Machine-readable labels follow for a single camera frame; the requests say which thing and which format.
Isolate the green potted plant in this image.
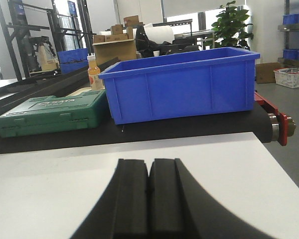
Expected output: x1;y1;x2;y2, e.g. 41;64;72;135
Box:
203;0;254;50

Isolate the orange juice bottle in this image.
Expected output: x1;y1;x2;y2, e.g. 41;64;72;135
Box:
88;55;105;91

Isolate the green SATA tool case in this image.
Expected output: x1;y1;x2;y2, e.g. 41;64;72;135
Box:
0;90;109;138

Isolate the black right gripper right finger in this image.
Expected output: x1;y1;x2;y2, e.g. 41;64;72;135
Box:
149;158;271;239

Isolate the red conveyor end bracket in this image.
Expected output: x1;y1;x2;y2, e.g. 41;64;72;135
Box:
254;92;297;146

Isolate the beige plastic tray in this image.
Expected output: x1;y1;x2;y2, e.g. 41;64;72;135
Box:
65;87;106;99

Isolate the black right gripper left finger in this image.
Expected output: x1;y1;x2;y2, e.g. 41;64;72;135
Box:
72;159;149;239

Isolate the white woven basket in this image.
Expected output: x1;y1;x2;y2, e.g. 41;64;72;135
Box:
274;67;299;89

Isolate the large cardboard box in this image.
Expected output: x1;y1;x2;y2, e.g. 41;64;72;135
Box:
93;39;137;65

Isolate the large blue plastic bin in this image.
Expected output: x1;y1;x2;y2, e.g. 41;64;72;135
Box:
99;47;260;124

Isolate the blue bin far left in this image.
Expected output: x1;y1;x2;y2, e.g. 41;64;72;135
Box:
57;48;88;74

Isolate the black conveyor belt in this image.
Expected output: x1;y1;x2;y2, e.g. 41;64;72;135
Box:
0;103;273;154

